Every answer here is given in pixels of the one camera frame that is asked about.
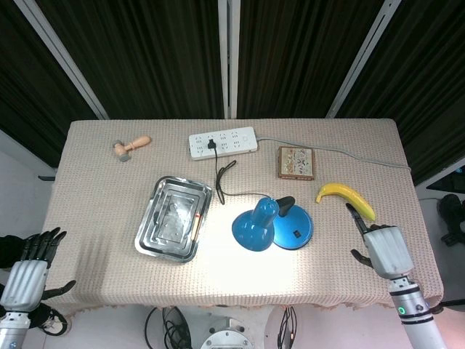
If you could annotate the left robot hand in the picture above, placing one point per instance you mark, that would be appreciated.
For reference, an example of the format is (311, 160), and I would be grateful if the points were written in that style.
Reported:
(27, 272)

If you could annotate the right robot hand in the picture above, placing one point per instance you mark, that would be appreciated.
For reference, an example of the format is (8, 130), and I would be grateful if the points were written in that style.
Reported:
(387, 251)

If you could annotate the blue desk lamp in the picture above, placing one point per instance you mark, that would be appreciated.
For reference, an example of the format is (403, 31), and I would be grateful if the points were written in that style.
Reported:
(270, 227)

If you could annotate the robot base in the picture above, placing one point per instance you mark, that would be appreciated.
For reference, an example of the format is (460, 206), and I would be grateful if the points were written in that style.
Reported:
(227, 336)

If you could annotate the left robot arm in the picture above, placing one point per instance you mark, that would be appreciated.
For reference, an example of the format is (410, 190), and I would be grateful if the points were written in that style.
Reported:
(11, 331)

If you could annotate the yellow banana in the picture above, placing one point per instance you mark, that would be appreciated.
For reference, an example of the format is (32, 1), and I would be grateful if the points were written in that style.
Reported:
(345, 194)

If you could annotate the black shoe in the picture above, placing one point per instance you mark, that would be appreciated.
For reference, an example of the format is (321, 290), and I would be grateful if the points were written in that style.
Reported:
(452, 218)

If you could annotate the beige woven tablecloth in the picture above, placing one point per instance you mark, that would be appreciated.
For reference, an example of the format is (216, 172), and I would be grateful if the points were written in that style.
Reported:
(120, 203)

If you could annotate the patterned square box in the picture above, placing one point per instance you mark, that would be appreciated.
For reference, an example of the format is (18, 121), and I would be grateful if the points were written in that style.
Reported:
(296, 162)

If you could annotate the stainless steel tray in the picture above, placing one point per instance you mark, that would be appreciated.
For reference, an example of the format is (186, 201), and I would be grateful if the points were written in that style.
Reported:
(173, 219)

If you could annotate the wooden meat mallet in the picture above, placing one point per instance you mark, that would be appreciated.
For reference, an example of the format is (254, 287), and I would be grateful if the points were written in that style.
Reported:
(130, 146)

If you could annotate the wooden stick in tray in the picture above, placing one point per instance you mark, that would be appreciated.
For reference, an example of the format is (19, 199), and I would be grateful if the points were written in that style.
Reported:
(195, 226)

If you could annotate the white power strip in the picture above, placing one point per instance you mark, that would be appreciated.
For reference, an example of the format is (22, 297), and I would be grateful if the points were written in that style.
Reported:
(222, 142)

